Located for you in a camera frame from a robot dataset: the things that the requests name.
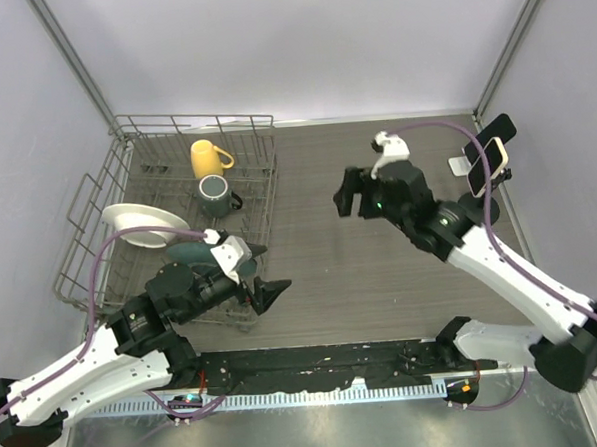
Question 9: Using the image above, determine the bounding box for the black clamp phone stand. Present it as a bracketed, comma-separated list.
[455, 169, 516, 231]

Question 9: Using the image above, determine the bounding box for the pink case phone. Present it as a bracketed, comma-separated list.
[466, 137, 509, 198]

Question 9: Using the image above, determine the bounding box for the black case phone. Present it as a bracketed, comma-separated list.
[463, 113, 517, 164]

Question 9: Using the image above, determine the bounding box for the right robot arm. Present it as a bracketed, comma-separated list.
[333, 161, 597, 393]

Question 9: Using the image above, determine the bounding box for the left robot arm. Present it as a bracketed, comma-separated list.
[0, 243, 292, 447]

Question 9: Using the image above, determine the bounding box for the white phone stand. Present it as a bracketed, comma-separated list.
[447, 149, 475, 177]

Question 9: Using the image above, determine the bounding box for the dark teal cup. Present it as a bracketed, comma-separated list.
[198, 175, 243, 219]

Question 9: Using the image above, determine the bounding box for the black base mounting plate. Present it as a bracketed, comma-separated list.
[199, 339, 497, 395]

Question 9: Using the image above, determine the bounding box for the yellow mug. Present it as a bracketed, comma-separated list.
[190, 139, 235, 179]

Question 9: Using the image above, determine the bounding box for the white plate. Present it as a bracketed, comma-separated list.
[102, 203, 190, 249]

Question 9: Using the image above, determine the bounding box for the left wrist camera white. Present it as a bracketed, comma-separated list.
[211, 235, 257, 285]

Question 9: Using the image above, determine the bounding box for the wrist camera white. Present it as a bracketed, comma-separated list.
[370, 131, 410, 180]
[211, 235, 257, 285]

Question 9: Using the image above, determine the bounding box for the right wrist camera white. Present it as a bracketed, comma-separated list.
[370, 131, 410, 180]

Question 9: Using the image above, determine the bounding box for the grey wire dish rack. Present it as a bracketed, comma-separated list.
[52, 114, 278, 318]

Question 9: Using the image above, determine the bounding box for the white slotted cable duct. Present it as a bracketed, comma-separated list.
[87, 378, 447, 419]

